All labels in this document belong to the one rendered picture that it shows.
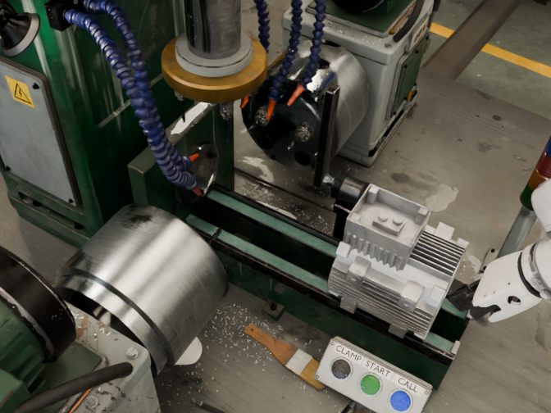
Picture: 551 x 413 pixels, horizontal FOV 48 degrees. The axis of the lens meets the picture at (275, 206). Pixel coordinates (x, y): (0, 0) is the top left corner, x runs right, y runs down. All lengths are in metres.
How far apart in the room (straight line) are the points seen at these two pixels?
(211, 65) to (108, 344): 0.46
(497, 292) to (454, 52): 2.72
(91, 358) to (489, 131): 1.33
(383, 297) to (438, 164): 0.68
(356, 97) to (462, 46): 2.31
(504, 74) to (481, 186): 1.95
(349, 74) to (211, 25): 0.48
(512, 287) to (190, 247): 0.50
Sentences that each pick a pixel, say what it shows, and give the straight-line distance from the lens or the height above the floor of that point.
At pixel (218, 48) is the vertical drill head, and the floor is 1.38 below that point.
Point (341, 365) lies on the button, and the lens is 0.99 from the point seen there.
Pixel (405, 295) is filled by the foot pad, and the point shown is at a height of 1.08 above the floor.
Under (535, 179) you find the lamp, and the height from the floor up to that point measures 1.10.
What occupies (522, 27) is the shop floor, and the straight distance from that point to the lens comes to 4.06.
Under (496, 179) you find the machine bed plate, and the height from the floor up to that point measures 0.80.
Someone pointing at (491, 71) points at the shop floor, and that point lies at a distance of 3.60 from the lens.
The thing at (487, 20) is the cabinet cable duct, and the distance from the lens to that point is 3.97.
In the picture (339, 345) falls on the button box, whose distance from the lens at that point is 1.00.
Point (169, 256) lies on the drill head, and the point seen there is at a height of 1.15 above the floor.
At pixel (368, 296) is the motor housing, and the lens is 1.13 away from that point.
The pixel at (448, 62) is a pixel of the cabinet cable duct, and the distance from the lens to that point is 3.52.
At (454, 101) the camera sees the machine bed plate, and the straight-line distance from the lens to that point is 1.96.
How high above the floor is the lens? 1.95
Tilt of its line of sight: 48 degrees down
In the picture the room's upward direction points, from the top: 4 degrees clockwise
